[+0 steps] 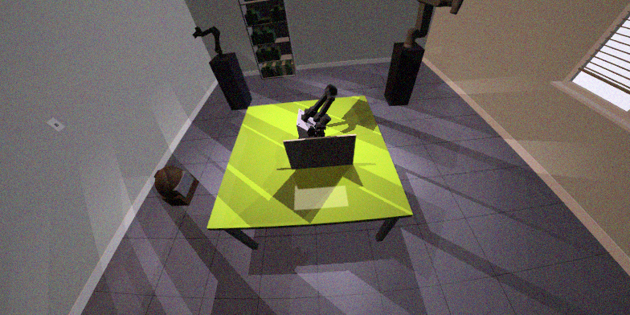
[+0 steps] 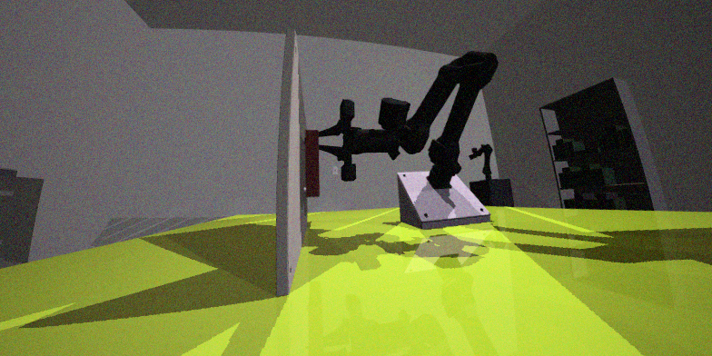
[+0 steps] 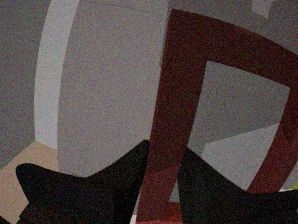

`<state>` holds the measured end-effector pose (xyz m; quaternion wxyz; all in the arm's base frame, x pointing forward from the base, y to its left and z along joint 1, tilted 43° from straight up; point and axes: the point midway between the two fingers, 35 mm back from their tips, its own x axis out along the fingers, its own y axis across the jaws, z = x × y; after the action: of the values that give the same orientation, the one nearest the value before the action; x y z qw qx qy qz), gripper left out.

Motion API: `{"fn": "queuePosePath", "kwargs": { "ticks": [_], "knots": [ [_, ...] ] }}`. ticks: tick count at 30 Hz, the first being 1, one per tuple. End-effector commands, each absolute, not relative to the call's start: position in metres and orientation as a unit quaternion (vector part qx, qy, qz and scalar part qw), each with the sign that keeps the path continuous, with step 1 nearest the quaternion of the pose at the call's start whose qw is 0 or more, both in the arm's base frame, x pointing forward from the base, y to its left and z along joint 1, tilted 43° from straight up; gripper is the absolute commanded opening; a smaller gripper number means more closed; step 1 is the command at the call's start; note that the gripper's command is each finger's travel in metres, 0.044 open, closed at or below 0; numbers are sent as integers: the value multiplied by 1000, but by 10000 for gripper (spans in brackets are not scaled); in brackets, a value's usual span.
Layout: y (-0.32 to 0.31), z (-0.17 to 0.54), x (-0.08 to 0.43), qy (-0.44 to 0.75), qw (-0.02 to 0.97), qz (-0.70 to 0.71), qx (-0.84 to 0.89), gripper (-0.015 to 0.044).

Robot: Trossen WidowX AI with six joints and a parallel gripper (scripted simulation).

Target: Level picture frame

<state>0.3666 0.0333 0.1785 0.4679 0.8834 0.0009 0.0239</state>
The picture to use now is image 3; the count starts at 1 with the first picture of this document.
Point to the dark red rectangular frame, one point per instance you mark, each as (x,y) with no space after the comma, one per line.
(229,95)

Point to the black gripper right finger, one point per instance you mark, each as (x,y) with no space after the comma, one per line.
(208,198)

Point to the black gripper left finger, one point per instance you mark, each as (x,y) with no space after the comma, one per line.
(107,197)

